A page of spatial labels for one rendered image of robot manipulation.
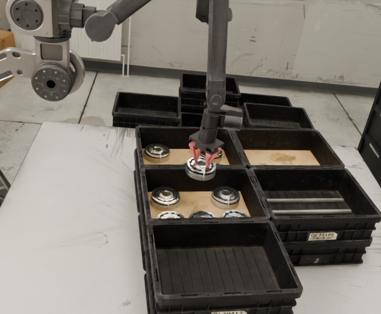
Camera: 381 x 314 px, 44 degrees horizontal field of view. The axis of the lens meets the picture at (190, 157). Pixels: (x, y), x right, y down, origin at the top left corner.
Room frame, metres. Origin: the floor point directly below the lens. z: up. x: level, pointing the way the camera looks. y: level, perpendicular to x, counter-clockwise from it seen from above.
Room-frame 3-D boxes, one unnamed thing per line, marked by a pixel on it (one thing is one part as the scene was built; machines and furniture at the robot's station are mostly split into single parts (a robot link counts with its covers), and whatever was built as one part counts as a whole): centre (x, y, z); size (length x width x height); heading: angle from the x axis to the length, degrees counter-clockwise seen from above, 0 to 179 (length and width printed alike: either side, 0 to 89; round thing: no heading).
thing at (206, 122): (1.38, -0.06, 1.17); 0.07 x 0.06 x 0.07; 95
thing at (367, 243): (1.39, -0.45, 0.76); 0.40 x 0.30 x 0.12; 103
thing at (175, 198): (1.35, 0.07, 0.86); 0.10 x 0.10 x 0.01
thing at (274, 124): (2.66, -0.50, 0.37); 0.40 x 0.30 x 0.45; 95
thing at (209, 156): (1.37, -0.05, 1.04); 0.07 x 0.07 x 0.09; 56
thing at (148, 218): (1.30, -0.06, 0.92); 0.40 x 0.30 x 0.02; 103
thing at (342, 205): (1.39, -0.45, 0.87); 0.40 x 0.30 x 0.11; 103
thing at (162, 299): (1.01, -0.12, 0.92); 0.40 x 0.30 x 0.02; 103
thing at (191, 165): (1.38, -0.04, 0.99); 0.10 x 0.10 x 0.01
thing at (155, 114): (2.58, 0.29, 0.37); 0.40 x 0.30 x 0.45; 95
